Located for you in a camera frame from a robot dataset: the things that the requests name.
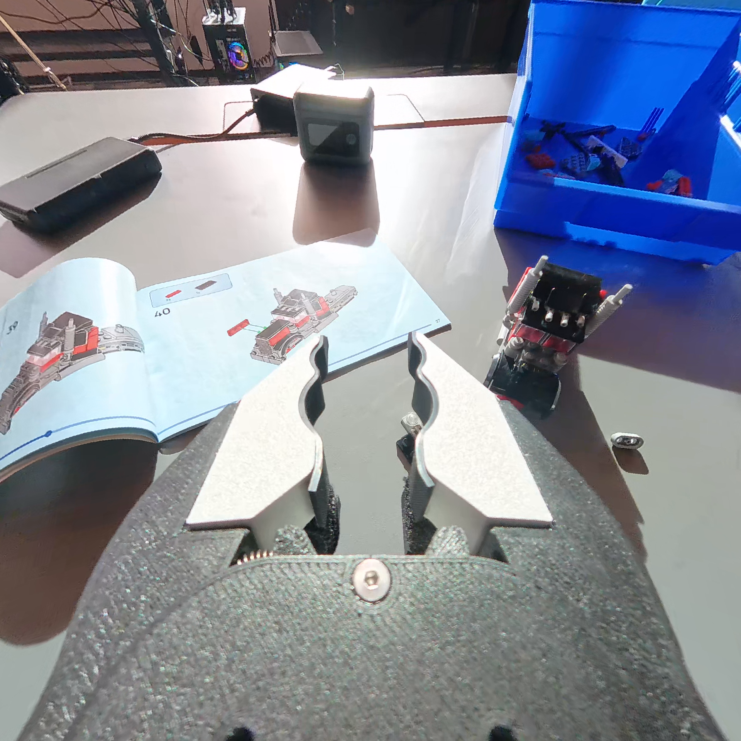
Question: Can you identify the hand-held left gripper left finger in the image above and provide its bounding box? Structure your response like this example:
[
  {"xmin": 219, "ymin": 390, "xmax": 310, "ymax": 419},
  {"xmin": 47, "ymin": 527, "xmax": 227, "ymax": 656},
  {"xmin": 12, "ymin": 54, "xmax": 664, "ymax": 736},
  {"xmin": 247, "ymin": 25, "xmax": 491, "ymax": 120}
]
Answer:
[{"xmin": 184, "ymin": 336, "xmax": 331, "ymax": 558}]

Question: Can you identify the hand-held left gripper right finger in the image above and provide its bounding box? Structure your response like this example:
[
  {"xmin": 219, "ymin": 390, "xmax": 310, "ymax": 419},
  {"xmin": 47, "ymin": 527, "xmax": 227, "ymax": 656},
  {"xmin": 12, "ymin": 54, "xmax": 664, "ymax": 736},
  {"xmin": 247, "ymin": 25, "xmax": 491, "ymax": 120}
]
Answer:
[{"xmin": 405, "ymin": 332, "xmax": 555, "ymax": 558}]

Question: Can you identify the small grey black brick assembly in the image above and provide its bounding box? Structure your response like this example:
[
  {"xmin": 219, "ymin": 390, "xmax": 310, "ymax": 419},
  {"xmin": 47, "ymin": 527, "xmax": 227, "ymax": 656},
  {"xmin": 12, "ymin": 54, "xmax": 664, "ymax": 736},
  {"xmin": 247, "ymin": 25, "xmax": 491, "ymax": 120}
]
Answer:
[{"xmin": 396, "ymin": 412, "xmax": 425, "ymax": 467}]

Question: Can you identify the grey desk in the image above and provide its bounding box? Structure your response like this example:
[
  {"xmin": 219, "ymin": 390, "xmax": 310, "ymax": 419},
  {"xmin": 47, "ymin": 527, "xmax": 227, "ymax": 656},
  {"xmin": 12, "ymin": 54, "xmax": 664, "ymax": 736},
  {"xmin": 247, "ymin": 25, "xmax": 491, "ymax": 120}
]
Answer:
[{"xmin": 0, "ymin": 72, "xmax": 741, "ymax": 741}]

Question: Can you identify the light blue instruction booklet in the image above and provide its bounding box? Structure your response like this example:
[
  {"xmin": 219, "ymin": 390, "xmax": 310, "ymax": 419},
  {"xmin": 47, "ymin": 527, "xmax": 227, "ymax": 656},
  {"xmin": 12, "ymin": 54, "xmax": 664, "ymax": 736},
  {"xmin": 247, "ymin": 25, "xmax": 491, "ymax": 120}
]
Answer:
[{"xmin": 0, "ymin": 236, "xmax": 452, "ymax": 486}]

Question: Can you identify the red black toy brick truck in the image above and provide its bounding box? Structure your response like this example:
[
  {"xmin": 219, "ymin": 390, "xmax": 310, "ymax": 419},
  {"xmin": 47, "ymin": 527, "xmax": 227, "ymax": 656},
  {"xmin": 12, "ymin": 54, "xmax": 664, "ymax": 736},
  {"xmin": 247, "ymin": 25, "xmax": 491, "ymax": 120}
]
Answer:
[{"xmin": 483, "ymin": 255, "xmax": 633, "ymax": 419}]

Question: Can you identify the heap of small toy bricks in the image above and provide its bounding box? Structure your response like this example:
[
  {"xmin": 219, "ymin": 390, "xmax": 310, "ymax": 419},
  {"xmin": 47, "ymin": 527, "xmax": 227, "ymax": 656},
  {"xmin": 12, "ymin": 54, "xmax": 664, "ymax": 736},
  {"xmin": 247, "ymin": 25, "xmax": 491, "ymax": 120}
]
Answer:
[{"xmin": 521, "ymin": 118, "xmax": 694, "ymax": 199}]

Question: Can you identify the grey cube device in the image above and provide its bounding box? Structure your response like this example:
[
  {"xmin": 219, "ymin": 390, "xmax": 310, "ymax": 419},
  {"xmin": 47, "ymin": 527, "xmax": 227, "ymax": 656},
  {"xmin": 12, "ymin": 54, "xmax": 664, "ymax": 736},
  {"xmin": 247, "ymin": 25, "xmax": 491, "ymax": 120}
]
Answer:
[{"xmin": 292, "ymin": 80, "xmax": 376, "ymax": 169}]

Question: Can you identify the black flat box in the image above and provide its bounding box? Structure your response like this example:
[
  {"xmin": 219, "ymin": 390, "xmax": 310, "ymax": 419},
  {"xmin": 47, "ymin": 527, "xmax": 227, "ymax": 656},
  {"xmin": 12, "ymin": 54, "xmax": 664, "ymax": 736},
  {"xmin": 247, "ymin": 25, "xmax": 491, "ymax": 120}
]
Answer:
[{"xmin": 0, "ymin": 137, "xmax": 163, "ymax": 233}]

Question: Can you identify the black adapter box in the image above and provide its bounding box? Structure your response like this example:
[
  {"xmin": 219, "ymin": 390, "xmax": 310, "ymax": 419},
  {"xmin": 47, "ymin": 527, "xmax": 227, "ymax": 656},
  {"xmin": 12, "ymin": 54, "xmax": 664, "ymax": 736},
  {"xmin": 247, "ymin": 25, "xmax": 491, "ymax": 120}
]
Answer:
[{"xmin": 250, "ymin": 63, "xmax": 338, "ymax": 133}]

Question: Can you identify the blue plastic bin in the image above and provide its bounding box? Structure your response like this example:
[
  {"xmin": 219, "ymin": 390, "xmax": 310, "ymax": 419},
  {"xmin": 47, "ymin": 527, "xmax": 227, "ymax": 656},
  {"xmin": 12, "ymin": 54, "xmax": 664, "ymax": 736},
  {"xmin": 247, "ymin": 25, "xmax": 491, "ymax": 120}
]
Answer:
[
  {"xmin": 493, "ymin": 0, "xmax": 741, "ymax": 265},
  {"xmin": 717, "ymin": 35, "xmax": 741, "ymax": 195}
]

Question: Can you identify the black computer tower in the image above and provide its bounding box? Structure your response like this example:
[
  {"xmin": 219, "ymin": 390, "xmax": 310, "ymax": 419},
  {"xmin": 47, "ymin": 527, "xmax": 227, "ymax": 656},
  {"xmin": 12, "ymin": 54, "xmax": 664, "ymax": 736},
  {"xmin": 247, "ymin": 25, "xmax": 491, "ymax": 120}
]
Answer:
[{"xmin": 201, "ymin": 13, "xmax": 257, "ymax": 86}]

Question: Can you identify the red cable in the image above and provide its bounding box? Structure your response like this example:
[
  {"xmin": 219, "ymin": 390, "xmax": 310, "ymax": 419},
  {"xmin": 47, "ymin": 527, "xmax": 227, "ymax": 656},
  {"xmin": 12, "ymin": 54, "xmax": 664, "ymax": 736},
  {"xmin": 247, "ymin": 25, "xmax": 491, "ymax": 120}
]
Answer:
[{"xmin": 127, "ymin": 113, "xmax": 513, "ymax": 147}]

